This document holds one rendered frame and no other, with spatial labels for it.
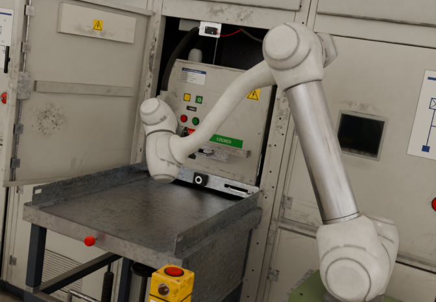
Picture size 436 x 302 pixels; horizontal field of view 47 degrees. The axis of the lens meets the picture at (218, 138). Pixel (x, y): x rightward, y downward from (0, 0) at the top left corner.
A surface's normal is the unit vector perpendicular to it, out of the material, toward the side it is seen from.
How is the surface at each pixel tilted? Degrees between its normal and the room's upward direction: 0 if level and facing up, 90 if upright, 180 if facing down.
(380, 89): 90
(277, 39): 81
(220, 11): 90
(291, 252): 90
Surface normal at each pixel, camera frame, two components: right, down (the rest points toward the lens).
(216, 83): -0.42, 0.08
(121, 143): 0.75, 0.22
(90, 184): 0.90, 0.21
